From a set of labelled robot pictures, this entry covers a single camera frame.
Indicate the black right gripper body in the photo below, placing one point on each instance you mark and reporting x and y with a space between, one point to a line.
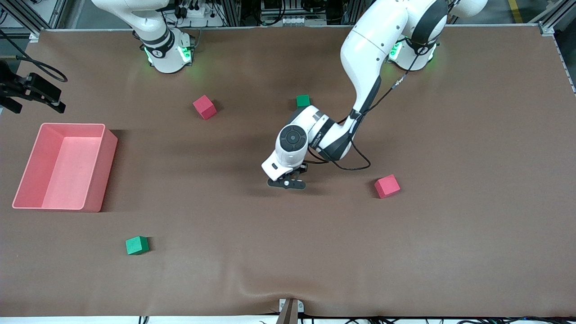
18 86

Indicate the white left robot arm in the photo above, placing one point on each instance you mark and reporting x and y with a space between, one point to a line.
373 45

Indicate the brown table mat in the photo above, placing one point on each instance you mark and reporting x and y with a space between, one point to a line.
288 247

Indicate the green foam cube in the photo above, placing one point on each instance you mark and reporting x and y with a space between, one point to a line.
303 100
137 245

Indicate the pink plastic bin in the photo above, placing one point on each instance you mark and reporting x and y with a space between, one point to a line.
72 171

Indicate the red foam cube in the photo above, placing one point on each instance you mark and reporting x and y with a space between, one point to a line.
387 186
204 107

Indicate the white connector block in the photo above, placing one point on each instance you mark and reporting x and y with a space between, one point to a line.
301 21

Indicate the white power strip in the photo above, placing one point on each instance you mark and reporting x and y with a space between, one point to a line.
198 12

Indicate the aluminium frame profile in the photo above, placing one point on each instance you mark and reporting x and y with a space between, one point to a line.
555 18
24 18

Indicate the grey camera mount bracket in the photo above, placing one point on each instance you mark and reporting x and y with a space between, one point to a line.
291 310

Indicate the aluminium frame post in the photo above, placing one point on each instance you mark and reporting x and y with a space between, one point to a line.
231 12

